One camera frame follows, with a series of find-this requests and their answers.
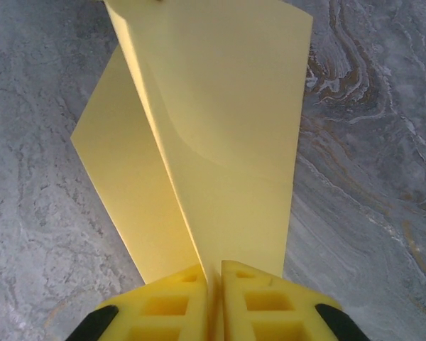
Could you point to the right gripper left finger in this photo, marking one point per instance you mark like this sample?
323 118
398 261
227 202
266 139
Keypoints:
163 309

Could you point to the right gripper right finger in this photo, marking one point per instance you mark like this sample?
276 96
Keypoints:
270 309

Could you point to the yellow paper sheet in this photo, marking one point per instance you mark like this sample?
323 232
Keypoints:
227 124

